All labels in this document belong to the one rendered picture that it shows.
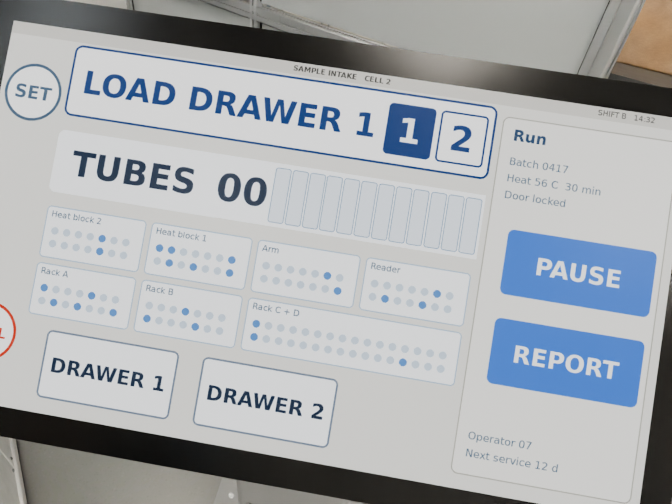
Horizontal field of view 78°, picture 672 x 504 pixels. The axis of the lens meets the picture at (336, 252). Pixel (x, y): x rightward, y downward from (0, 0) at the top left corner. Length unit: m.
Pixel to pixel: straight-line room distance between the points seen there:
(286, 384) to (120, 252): 0.15
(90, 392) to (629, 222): 0.38
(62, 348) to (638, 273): 0.39
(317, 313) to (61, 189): 0.20
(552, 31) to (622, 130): 0.59
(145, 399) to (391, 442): 0.17
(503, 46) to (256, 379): 0.81
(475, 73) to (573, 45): 0.59
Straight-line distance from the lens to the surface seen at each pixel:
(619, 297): 0.34
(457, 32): 1.01
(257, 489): 0.64
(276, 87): 0.31
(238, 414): 0.31
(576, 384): 0.33
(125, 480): 1.43
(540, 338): 0.31
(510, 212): 0.31
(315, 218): 0.29
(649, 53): 2.46
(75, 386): 0.35
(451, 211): 0.29
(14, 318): 0.37
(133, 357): 0.32
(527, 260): 0.31
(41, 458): 1.55
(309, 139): 0.30
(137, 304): 0.32
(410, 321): 0.29
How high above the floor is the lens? 1.26
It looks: 38 degrees down
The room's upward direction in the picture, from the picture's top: 8 degrees clockwise
